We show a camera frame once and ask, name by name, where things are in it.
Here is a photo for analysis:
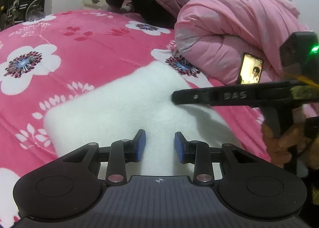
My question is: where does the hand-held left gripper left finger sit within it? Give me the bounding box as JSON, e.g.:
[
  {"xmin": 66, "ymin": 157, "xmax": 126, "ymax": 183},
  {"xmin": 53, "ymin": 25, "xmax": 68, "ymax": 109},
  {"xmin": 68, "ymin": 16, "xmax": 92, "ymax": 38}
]
[{"xmin": 62, "ymin": 129, "xmax": 147, "ymax": 187}]

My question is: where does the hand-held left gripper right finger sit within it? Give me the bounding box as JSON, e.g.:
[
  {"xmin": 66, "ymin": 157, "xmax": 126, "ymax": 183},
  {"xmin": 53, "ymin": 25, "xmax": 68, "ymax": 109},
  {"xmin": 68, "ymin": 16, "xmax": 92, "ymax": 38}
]
[{"xmin": 174, "ymin": 131, "xmax": 258, "ymax": 187}]

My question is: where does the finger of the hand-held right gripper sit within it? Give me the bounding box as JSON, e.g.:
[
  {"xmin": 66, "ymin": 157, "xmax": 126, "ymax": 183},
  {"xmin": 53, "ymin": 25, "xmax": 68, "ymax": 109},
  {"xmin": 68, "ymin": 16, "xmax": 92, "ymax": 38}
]
[{"xmin": 171, "ymin": 86, "xmax": 215, "ymax": 106}]

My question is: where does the white knitted sweater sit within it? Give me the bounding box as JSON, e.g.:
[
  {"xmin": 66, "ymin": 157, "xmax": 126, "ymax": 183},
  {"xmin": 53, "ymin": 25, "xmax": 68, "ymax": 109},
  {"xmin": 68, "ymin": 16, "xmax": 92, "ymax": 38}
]
[{"xmin": 43, "ymin": 61, "xmax": 240, "ymax": 176}]

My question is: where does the person's right hand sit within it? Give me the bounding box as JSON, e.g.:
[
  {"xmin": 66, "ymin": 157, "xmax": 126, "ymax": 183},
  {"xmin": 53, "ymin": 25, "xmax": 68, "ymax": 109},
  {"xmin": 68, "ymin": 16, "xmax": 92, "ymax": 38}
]
[{"xmin": 262, "ymin": 119, "xmax": 319, "ymax": 176}]

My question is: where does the smartphone with lit screen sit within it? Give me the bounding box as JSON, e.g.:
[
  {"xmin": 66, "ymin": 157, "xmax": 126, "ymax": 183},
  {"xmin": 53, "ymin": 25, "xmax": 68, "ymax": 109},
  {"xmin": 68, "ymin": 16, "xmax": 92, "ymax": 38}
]
[{"xmin": 235, "ymin": 52, "xmax": 265, "ymax": 85}]

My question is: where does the pink quilt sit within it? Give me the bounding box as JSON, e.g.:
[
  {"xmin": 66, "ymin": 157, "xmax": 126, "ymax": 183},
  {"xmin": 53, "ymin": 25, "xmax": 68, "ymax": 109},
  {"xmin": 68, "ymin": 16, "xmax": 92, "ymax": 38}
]
[{"xmin": 174, "ymin": 0, "xmax": 314, "ymax": 119}]

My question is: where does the cream nightstand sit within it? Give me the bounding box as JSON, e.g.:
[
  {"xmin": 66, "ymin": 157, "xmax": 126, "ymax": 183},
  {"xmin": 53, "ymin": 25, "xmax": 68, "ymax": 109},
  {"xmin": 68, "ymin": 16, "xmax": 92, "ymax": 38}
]
[{"xmin": 82, "ymin": 0, "xmax": 110, "ymax": 11}]

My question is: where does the wheelchair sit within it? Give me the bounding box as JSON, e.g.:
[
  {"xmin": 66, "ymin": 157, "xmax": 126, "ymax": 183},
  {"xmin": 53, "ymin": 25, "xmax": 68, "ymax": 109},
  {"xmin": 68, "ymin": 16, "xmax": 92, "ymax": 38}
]
[{"xmin": 5, "ymin": 0, "xmax": 46, "ymax": 23}]

